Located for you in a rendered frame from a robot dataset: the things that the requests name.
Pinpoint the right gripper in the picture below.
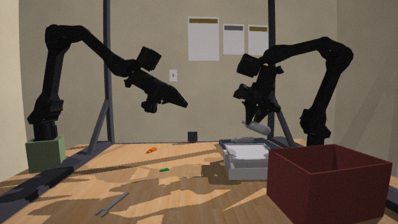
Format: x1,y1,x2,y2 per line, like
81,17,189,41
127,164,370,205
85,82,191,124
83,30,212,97
142,75,188,108

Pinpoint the grey gas cylinder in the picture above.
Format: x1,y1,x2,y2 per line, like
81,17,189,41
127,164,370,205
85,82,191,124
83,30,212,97
231,137,254,144
242,120,271,136

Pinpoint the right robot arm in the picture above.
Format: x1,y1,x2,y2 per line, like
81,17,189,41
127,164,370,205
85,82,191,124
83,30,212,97
27,24,161,142

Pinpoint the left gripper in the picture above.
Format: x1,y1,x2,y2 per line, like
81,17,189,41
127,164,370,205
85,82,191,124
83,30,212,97
233,80,281,125

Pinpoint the orange stepped block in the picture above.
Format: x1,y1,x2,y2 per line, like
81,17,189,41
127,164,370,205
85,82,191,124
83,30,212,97
147,147,157,153

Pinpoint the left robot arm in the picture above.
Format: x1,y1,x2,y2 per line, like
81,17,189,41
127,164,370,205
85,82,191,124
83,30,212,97
236,37,354,146

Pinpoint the grey spanner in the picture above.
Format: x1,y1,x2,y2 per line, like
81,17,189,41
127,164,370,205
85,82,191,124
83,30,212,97
94,192,129,217

